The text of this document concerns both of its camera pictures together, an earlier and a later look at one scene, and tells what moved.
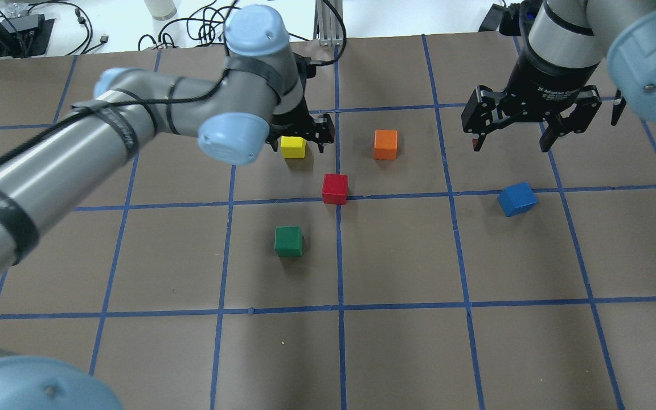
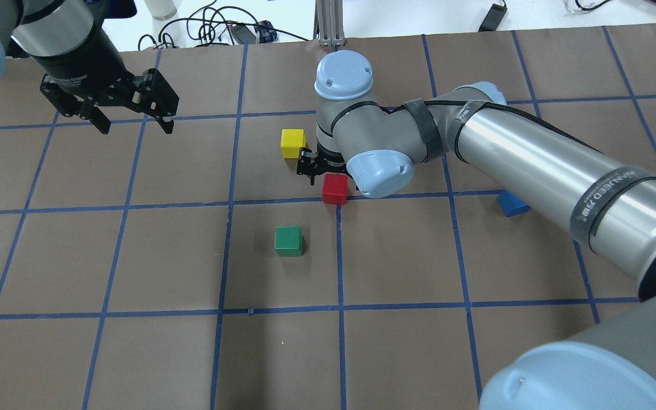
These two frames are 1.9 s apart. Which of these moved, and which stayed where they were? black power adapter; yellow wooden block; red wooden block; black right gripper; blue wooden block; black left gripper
Moved: black left gripper; black right gripper
Stayed: blue wooden block; red wooden block; yellow wooden block; black power adapter
